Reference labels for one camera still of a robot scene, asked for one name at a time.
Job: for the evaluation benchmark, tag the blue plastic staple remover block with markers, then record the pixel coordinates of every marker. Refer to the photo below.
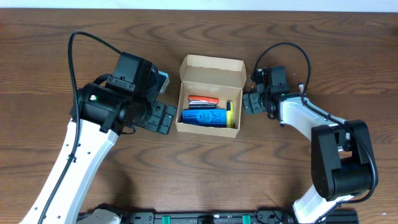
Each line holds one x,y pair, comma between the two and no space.
209,118

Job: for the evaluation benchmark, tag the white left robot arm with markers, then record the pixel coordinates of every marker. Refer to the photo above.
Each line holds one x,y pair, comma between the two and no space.
124,99

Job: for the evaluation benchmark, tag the orange stapler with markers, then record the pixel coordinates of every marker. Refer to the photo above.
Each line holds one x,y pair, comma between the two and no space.
202,102

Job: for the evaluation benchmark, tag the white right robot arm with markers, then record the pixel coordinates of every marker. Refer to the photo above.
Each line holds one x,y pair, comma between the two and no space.
343,167

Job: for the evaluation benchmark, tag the yellow highlighter pen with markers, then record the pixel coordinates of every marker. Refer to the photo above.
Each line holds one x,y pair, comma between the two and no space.
229,114

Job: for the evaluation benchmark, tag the brown cardboard box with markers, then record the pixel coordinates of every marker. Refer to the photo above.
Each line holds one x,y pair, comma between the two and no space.
221,78

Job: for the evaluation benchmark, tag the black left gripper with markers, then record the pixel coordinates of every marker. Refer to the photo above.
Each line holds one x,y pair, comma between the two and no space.
152,122

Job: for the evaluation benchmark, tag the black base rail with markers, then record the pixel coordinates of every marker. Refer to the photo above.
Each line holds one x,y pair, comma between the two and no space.
248,217

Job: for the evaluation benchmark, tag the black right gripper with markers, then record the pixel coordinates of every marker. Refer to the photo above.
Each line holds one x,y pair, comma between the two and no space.
250,102

